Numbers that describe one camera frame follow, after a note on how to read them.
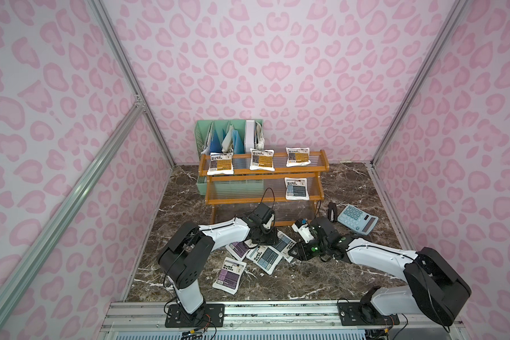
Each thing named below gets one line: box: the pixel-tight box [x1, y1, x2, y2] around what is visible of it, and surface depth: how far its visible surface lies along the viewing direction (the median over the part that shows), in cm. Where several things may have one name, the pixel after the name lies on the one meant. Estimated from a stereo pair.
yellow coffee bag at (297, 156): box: [285, 147, 311, 168], surface depth 80 cm
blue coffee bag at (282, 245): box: [272, 230, 297, 263], surface depth 90 cm
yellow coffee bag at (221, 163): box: [206, 152, 234, 176], surface depth 80 cm
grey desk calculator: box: [337, 204, 379, 236], surface depth 97 cm
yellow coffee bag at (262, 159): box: [249, 148, 275, 172], surface depth 80 cm
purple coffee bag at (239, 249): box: [225, 238, 259, 262], surface depth 89 cm
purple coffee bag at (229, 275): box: [212, 257, 248, 295], surface depth 83 cm
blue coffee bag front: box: [245, 245, 283, 275], surface depth 87 cm
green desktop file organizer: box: [194, 119, 265, 197], surface depth 102 cm
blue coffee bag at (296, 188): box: [284, 177, 310, 201], surface depth 90 cm
